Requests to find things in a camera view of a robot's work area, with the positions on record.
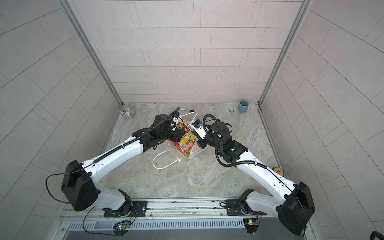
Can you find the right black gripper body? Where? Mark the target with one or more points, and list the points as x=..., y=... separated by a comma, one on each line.
x=210, y=140

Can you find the pink orange candy bag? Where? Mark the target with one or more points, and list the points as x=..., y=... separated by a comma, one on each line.
x=187, y=142

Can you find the white printed paper bag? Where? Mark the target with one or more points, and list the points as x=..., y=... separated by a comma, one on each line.
x=184, y=121

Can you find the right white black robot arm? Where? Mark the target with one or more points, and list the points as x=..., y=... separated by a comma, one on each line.
x=291, y=203

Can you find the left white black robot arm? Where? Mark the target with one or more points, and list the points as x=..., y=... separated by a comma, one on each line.
x=80, y=183

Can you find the teal ceramic cup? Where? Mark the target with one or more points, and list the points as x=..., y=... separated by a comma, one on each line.
x=243, y=106

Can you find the striped ceramic mug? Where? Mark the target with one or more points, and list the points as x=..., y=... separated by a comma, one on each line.
x=127, y=111

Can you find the right circuit board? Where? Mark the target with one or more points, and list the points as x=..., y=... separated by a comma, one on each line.
x=251, y=225

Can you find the left green circuit board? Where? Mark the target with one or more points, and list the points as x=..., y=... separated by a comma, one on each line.
x=122, y=226

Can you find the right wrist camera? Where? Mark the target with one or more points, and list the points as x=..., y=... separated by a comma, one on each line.
x=198, y=129

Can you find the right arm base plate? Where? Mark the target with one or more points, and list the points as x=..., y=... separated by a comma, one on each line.
x=239, y=208

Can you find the aluminium mounting rail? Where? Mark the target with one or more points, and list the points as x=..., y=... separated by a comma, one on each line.
x=157, y=208

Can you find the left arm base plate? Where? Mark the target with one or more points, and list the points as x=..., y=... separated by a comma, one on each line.
x=128, y=209

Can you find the left aluminium corner post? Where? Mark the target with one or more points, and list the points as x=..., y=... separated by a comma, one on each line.
x=88, y=47

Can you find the aluminium corner post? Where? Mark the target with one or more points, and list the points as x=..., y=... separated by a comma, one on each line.
x=304, y=7
x=88, y=47

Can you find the right aluminium corner post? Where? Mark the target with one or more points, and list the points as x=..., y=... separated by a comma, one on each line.
x=304, y=7

